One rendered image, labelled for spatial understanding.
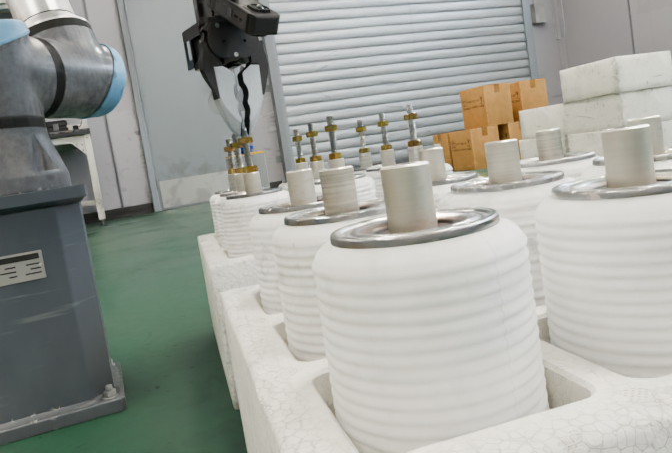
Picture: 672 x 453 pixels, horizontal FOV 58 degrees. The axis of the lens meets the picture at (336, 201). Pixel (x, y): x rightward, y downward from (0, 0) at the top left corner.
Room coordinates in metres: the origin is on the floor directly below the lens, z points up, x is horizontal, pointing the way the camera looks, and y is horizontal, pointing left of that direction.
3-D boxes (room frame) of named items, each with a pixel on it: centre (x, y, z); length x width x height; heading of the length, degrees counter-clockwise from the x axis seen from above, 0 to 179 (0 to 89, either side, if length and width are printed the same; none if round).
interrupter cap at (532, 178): (0.41, -0.12, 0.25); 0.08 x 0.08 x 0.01
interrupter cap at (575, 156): (0.56, -0.20, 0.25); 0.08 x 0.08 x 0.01
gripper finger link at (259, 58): (0.82, 0.08, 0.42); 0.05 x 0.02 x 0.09; 124
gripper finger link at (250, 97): (0.83, 0.10, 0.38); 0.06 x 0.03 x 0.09; 34
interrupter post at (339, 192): (0.38, 0.00, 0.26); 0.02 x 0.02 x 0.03
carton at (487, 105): (4.65, -1.24, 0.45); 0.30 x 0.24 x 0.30; 23
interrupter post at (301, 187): (0.50, 0.03, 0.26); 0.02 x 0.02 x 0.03
